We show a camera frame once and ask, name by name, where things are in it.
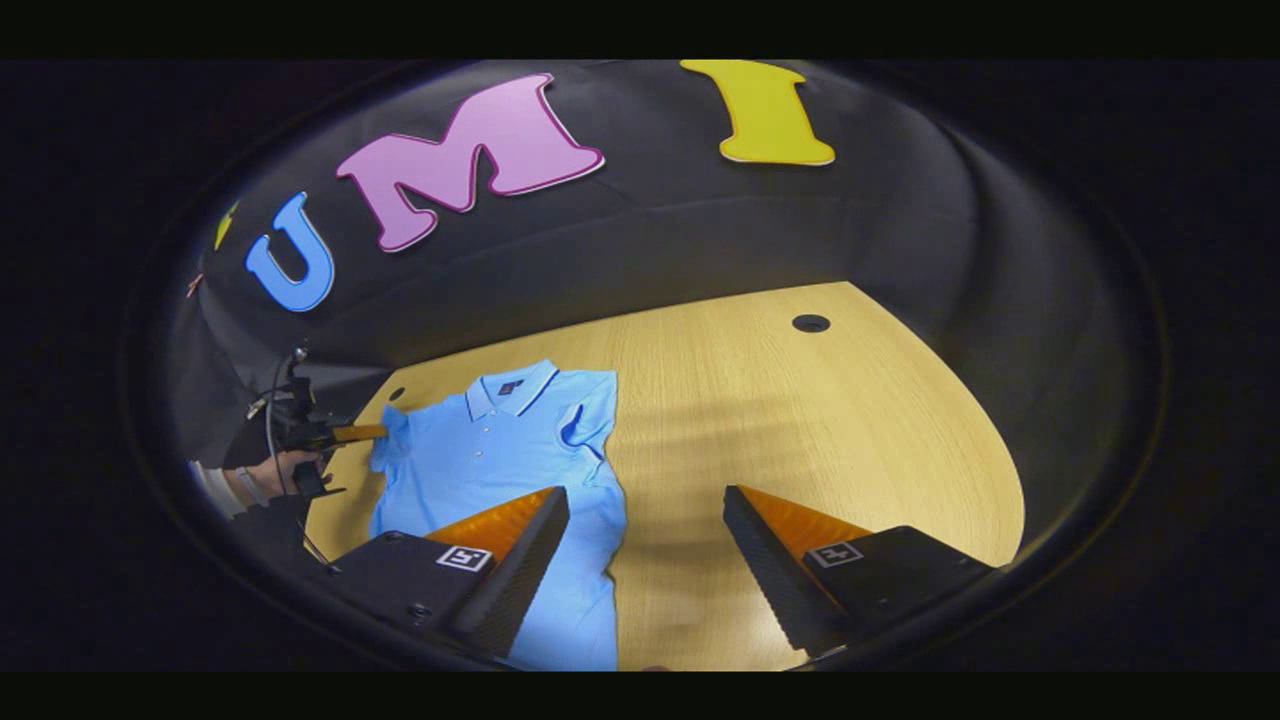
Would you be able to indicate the light blue polo T-shirt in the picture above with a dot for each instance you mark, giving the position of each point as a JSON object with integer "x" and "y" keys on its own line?
{"x": 480, "y": 460}

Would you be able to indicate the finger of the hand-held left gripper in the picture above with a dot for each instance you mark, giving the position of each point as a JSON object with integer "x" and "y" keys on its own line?
{"x": 360, "y": 433}

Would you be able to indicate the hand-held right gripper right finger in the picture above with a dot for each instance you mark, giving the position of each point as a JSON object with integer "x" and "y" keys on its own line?
{"x": 770, "y": 570}

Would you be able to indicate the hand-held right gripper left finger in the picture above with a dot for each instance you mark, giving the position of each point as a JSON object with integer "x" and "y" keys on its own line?
{"x": 525, "y": 580}

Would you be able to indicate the pink backdrop clip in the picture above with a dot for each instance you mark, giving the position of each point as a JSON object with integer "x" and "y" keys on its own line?
{"x": 193, "y": 285}

